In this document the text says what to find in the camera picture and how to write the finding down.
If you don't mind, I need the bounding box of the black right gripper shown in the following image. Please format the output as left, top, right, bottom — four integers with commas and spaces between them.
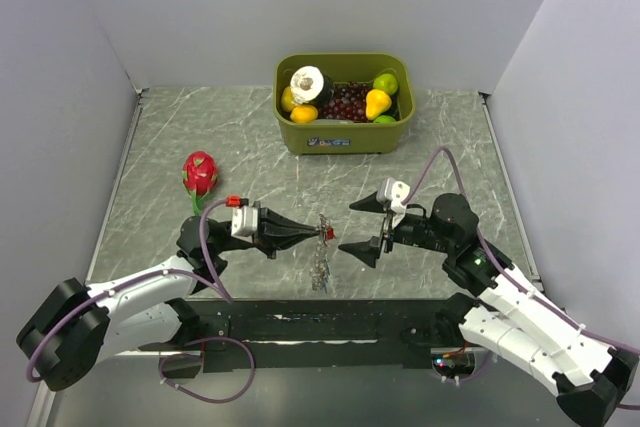
338, 188, 454, 267

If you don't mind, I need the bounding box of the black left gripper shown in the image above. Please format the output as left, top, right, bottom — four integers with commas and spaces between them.
215, 200, 319, 258

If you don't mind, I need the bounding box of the round metal key organizer disc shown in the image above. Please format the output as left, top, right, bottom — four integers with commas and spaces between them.
310, 214, 335, 291

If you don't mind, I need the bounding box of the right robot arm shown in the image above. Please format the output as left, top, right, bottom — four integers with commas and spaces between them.
339, 193, 639, 426

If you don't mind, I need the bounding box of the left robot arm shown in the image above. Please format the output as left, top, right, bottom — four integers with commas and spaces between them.
16, 197, 333, 391

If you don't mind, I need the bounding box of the olive green plastic bin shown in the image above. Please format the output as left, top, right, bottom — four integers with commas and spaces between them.
273, 52, 416, 155

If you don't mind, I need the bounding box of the red dragon fruit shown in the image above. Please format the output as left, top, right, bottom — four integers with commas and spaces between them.
182, 151, 219, 215

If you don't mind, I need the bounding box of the green fruit front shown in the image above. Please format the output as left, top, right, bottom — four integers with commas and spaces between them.
373, 115, 396, 124

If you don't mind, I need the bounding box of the orange fruit front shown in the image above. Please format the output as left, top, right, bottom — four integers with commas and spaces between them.
290, 104, 319, 124

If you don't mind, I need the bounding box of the dark red grapes bunch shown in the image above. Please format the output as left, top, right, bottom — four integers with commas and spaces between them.
318, 82, 371, 123

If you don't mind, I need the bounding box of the yellow pear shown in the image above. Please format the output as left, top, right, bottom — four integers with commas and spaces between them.
365, 89, 392, 121

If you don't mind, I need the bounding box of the yellow lemon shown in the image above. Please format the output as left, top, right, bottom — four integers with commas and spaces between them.
280, 86, 298, 114

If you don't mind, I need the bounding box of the green lime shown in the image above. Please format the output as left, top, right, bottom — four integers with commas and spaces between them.
372, 73, 399, 97

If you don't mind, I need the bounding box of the white black tape roll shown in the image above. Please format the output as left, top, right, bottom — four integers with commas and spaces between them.
289, 66, 334, 106

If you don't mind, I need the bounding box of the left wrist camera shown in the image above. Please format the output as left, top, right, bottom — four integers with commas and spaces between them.
225, 195, 261, 238

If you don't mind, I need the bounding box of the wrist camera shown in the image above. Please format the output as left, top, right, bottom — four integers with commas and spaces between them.
225, 195, 261, 238
375, 178, 411, 229

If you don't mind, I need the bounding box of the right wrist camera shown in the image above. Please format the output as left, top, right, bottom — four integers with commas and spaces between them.
375, 178, 411, 229

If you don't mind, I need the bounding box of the aluminium rail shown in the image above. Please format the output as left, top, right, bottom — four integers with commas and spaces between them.
45, 310, 579, 359

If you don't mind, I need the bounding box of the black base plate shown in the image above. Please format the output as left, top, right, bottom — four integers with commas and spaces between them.
142, 294, 482, 373

